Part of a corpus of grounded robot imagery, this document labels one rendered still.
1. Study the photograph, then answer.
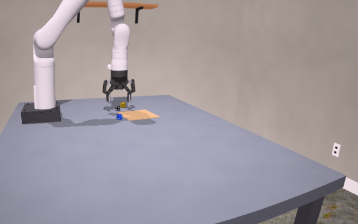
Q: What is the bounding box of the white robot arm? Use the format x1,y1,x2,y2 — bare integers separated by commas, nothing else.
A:
33,0,130,110

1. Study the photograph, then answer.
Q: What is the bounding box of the tan flat mat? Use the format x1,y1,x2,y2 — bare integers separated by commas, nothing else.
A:
117,110,159,121

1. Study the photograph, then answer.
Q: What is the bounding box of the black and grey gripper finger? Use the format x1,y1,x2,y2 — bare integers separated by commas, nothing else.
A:
121,78,135,102
103,80,118,103

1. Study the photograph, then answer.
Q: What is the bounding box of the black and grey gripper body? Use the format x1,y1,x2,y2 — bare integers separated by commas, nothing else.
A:
110,70,129,90

